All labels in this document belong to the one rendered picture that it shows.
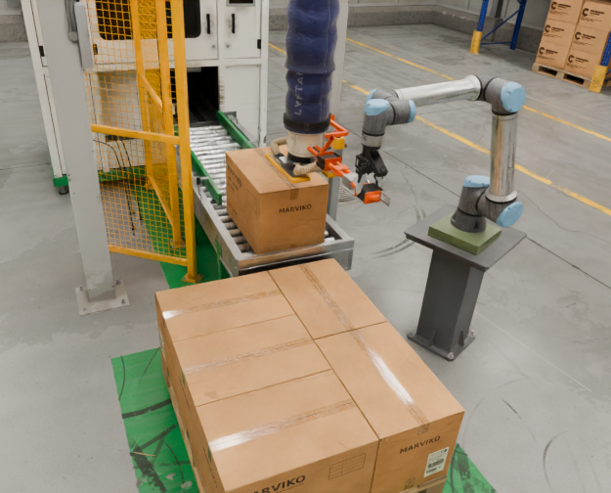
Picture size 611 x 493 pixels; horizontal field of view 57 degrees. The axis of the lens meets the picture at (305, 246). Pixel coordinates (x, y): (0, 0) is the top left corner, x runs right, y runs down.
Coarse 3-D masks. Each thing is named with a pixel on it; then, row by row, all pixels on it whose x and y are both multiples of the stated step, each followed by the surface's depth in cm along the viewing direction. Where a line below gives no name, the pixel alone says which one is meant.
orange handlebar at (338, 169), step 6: (330, 120) 301; (336, 126) 295; (336, 132) 286; (342, 132) 286; (348, 132) 289; (312, 150) 264; (336, 162) 253; (330, 168) 250; (336, 168) 246; (342, 168) 246; (348, 168) 246; (336, 174) 247; (342, 174) 242; (354, 186) 234; (372, 198) 225; (378, 198) 226
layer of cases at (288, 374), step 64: (192, 320) 262; (256, 320) 264; (320, 320) 267; (384, 320) 270; (192, 384) 227; (256, 384) 229; (320, 384) 231; (384, 384) 233; (192, 448) 246; (256, 448) 202; (320, 448) 204; (384, 448) 213; (448, 448) 233
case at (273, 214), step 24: (240, 168) 314; (264, 168) 316; (240, 192) 319; (264, 192) 290; (288, 192) 295; (312, 192) 302; (240, 216) 327; (264, 216) 297; (288, 216) 303; (312, 216) 310; (264, 240) 304; (288, 240) 311; (312, 240) 318
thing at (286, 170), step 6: (270, 156) 286; (276, 156) 285; (282, 156) 280; (276, 162) 279; (282, 168) 273; (288, 168) 272; (288, 174) 268; (306, 174) 269; (288, 180) 266; (294, 180) 263; (300, 180) 265; (306, 180) 266
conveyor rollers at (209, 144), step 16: (192, 128) 480; (208, 128) 485; (224, 128) 483; (192, 144) 449; (208, 144) 453; (224, 144) 452; (208, 160) 422; (224, 160) 426; (224, 176) 403; (208, 192) 376; (224, 192) 379; (224, 208) 364; (224, 224) 340; (240, 240) 327
